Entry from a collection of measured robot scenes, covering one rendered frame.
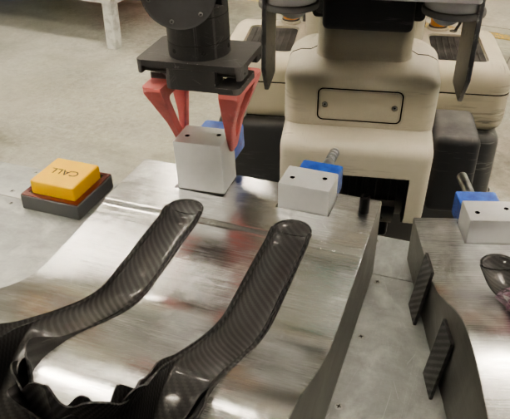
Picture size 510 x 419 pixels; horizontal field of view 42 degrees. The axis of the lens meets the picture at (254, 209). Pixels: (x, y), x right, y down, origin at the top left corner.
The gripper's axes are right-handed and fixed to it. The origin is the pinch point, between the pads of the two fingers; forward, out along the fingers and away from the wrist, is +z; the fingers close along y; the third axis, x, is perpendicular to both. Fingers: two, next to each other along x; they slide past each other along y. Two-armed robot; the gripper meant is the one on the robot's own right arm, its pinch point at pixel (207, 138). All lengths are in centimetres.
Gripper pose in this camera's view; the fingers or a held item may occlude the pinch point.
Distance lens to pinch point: 66.1
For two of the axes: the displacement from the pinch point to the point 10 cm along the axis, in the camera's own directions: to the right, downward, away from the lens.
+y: 9.5, 1.4, -2.8
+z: 0.4, 8.3, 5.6
